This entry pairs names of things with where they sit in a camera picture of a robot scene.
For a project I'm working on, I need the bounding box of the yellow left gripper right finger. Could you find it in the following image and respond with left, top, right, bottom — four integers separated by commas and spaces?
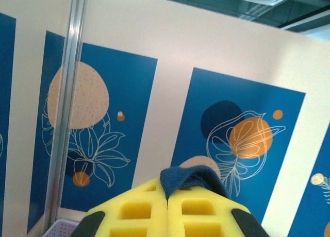
167, 187, 271, 237

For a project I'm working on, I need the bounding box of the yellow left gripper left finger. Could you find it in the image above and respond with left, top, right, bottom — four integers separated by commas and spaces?
74, 176, 169, 237

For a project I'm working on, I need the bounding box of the navy blue t-shirt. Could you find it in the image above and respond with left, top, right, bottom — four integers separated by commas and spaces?
159, 166, 232, 200

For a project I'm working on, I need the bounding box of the lavender perforated plastic basket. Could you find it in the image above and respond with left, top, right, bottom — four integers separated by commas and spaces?
42, 218, 80, 237

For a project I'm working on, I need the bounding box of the blue floral wall poster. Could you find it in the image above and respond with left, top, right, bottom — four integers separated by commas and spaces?
0, 12, 17, 222
170, 67, 307, 224
287, 123, 330, 237
27, 30, 158, 235

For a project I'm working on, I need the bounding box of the aluminium frame post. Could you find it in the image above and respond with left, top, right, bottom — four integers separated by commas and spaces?
42, 0, 90, 232

